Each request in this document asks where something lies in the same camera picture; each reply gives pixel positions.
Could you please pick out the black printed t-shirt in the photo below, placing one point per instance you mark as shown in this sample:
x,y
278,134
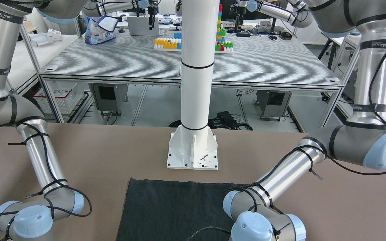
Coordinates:
x,y
162,210

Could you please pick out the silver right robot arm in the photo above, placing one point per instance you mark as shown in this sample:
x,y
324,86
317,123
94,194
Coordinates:
x,y
34,221

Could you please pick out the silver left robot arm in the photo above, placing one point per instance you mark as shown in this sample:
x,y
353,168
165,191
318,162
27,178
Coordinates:
x,y
361,140

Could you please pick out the colourful toy block set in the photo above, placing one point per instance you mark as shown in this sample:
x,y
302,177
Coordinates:
x,y
202,30

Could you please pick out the striped aluminium work table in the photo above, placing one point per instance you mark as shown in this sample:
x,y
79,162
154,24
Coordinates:
x,y
257,63

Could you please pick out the white plastic basket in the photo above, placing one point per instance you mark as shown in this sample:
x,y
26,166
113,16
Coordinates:
x,y
67,95

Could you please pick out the blue white snack bag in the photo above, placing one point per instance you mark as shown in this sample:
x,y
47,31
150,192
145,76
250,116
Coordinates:
x,y
100,29

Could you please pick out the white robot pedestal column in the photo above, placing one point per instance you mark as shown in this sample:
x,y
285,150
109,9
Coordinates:
x,y
193,145

